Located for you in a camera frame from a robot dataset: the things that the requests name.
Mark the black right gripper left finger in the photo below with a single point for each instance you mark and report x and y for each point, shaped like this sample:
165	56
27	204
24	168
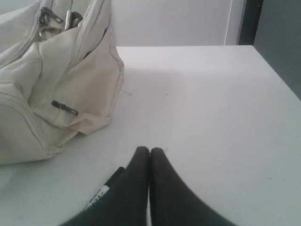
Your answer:
125	203

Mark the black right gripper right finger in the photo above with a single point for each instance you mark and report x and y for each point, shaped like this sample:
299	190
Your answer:
172	203

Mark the cream fabric duffel bag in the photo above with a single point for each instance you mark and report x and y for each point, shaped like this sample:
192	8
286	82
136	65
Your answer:
60	75

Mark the dark vertical post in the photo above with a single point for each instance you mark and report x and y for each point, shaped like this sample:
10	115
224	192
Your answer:
249	22

